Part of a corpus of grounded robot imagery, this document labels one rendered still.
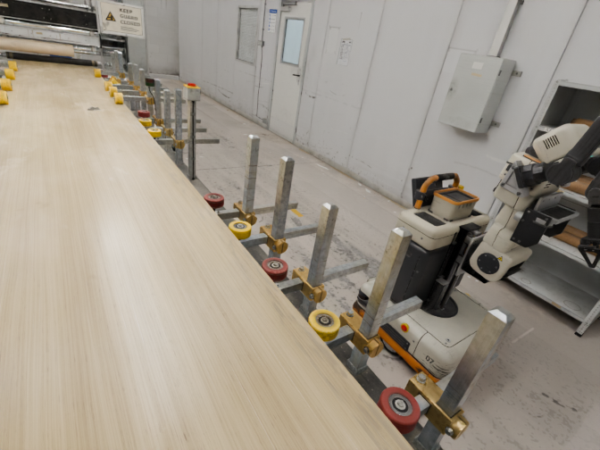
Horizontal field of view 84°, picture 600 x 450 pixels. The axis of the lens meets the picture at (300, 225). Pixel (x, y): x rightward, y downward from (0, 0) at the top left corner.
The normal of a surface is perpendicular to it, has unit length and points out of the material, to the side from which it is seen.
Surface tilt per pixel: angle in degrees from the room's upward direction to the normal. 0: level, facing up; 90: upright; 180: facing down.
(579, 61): 90
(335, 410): 0
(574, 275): 90
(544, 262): 90
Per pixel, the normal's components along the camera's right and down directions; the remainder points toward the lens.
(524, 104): -0.83, 0.15
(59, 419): 0.15, -0.87
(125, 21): 0.55, 0.47
